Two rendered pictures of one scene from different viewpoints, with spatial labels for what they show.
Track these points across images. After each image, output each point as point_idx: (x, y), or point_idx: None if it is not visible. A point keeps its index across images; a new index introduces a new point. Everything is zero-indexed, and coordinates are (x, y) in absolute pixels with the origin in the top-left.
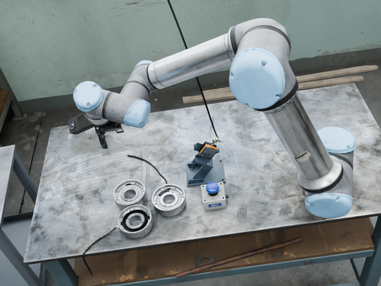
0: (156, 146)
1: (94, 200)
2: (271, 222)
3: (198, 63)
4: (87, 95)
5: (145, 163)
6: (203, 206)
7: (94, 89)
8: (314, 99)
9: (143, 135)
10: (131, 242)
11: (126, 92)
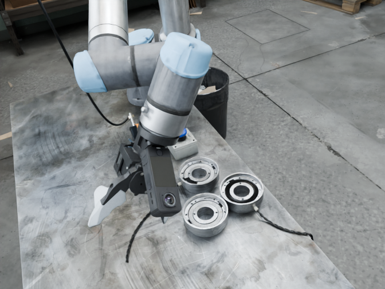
0: (103, 232)
1: (224, 268)
2: (193, 112)
3: None
4: (193, 39)
5: (140, 232)
6: (197, 145)
7: (181, 34)
8: (28, 120)
9: (78, 261)
10: (264, 195)
11: (157, 44)
